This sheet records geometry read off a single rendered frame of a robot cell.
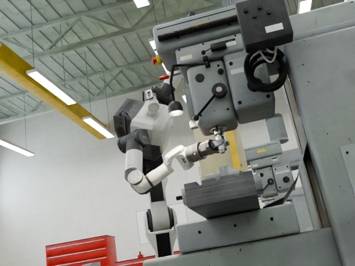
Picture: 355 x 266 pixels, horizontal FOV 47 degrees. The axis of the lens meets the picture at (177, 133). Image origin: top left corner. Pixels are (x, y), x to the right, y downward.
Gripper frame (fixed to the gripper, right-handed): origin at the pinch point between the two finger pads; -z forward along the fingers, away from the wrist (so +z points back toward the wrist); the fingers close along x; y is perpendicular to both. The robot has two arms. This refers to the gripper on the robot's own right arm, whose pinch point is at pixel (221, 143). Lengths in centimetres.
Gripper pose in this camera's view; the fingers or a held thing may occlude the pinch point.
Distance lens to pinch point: 197.7
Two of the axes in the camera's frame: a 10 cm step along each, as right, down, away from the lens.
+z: -7.9, 3.1, 5.4
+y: 1.5, 9.4, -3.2
